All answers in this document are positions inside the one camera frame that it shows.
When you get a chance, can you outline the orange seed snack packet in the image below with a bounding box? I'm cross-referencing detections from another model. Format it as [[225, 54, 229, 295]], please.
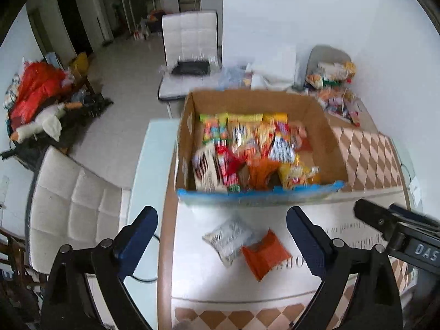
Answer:
[[247, 158, 281, 191]]

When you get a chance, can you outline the brown pastry snack packet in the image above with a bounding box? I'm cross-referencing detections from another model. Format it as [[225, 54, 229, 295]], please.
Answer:
[[288, 121, 312, 152]]

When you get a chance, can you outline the grey chair with snacks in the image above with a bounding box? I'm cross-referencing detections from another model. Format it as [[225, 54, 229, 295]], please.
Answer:
[[304, 45, 357, 90]]

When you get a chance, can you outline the small orange foil packet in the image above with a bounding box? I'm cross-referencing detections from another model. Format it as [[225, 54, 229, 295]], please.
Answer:
[[242, 229, 292, 282]]

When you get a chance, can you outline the white padded chair near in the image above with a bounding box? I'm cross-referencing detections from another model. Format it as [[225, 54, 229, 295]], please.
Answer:
[[25, 146, 131, 275]]

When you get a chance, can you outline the white padded chair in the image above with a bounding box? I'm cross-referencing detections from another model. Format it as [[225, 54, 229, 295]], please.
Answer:
[[157, 10, 221, 102], [25, 146, 131, 275]]

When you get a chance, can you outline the patterned table mat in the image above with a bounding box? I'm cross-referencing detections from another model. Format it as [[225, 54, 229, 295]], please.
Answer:
[[157, 120, 409, 329]]

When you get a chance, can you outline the white printed snack packet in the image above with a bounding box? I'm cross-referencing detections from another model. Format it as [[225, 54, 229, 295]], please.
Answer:
[[202, 216, 258, 267]]

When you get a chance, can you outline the yellow instant noodle pack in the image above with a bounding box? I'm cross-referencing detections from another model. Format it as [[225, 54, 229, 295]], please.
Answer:
[[255, 113, 296, 163]]

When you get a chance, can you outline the red snack bag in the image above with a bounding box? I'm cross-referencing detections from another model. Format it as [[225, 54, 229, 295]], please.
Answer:
[[216, 143, 244, 193]]

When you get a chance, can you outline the cardboard box with blue print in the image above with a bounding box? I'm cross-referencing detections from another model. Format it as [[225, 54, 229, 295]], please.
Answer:
[[175, 89, 348, 206]]

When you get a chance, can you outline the brown noodle snack bag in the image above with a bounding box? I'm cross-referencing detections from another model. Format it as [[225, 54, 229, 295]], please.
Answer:
[[227, 114, 263, 157]]

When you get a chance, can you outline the colourful candy bag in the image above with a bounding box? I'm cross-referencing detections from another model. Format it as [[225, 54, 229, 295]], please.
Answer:
[[199, 112, 229, 144]]

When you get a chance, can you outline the small cardboard snack box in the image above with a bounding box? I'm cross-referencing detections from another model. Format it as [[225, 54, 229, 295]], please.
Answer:
[[315, 86, 378, 133]]

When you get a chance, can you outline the white goose plush toy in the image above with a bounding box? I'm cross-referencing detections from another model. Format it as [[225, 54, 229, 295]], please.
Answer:
[[10, 102, 84, 144]]

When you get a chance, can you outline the red bag pile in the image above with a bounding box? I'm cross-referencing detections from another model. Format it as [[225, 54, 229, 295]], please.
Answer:
[[9, 61, 73, 130]]

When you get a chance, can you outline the white cloth pile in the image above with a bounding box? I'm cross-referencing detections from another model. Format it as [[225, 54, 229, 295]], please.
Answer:
[[245, 45, 297, 91]]

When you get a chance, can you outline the black item on chair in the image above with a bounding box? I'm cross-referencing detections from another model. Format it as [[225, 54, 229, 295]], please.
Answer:
[[171, 60, 210, 76]]

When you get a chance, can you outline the white padded chair far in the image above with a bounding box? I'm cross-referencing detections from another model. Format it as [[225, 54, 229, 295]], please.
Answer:
[[157, 10, 221, 102]]

